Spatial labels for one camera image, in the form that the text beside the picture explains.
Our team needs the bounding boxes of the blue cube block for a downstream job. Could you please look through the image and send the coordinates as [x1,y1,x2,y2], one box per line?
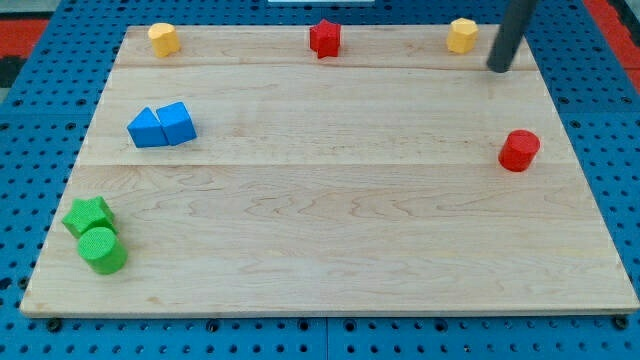
[156,102,197,146]

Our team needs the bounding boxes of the green cylinder block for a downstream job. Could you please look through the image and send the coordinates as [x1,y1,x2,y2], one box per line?
[77,227,128,275]

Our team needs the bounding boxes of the yellow hexagon block right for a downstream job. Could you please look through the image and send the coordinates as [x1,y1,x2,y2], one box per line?
[446,18,479,54]

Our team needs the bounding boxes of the yellow pentagon block left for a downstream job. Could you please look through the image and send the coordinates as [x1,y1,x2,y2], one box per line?
[147,23,181,58]

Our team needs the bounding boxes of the red cylinder block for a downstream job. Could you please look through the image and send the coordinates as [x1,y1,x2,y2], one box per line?
[498,129,541,172]

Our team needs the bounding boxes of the blue triangle block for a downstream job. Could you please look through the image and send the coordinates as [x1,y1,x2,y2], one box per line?
[127,107,168,148]

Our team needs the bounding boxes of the green star block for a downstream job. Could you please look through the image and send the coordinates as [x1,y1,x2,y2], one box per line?
[62,196,118,239]

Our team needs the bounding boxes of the light wooden board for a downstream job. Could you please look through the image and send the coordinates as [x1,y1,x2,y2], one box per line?
[20,25,639,318]

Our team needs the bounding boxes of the red star block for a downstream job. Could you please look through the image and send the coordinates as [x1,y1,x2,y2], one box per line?
[309,19,341,58]

